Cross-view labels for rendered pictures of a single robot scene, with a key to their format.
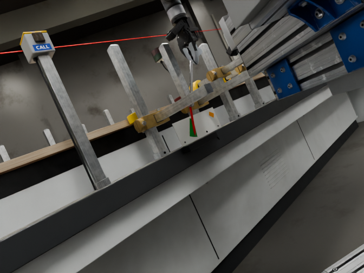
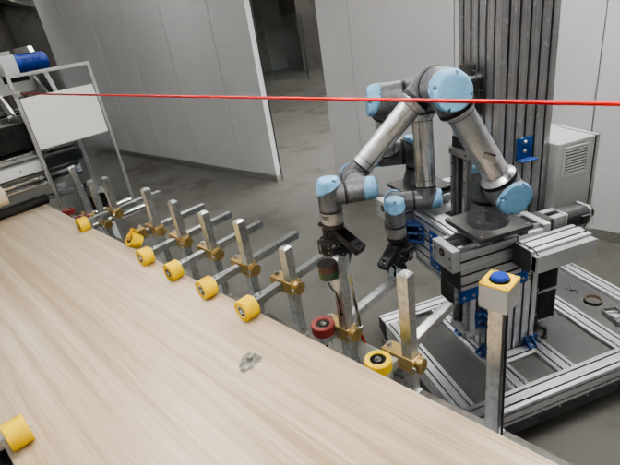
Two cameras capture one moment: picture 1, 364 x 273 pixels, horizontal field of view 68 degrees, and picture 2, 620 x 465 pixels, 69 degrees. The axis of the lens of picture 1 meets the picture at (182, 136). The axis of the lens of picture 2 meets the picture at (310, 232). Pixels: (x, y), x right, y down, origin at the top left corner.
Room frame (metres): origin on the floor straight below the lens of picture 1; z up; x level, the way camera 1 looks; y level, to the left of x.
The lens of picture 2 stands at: (1.29, 1.15, 1.83)
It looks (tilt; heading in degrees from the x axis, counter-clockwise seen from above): 26 degrees down; 268
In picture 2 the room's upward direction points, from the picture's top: 9 degrees counter-clockwise
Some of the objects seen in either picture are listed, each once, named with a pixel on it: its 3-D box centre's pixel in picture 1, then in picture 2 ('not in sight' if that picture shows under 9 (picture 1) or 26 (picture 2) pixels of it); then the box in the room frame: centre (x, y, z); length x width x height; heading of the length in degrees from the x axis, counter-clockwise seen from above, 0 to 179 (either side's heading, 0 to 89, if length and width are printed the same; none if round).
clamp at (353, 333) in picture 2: (193, 104); (341, 328); (1.21, -0.11, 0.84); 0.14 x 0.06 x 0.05; 131
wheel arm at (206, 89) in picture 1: (168, 112); (415, 339); (0.98, 0.01, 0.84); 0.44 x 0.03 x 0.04; 41
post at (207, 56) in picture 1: (221, 88); (294, 302); (1.35, -0.28, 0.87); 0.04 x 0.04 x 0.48; 41
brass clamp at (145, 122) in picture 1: (151, 121); (404, 357); (1.04, 0.08, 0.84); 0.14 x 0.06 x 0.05; 131
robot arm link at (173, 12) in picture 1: (176, 14); (331, 217); (1.18, -0.20, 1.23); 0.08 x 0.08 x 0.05
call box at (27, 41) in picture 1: (38, 48); (498, 292); (0.86, 0.30, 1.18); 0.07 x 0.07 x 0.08; 41
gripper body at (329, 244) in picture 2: (186, 31); (333, 238); (1.18, -0.20, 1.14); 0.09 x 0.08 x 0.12; 131
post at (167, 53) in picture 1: (185, 93); (345, 317); (1.19, -0.09, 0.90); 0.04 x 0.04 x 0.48; 41
